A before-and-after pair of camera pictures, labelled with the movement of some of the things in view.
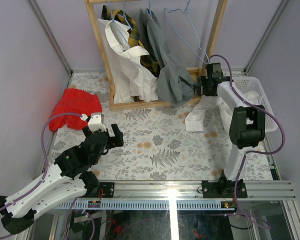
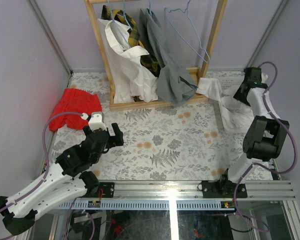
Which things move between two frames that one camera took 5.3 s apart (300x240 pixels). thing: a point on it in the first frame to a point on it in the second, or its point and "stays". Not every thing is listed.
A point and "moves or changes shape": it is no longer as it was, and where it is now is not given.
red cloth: x=75 y=101 stays
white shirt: x=194 y=118 moves or changes shape
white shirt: x=130 y=79 stays
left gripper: x=112 y=139 stays
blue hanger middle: x=124 y=16 stays
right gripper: x=201 y=82 to x=238 y=96
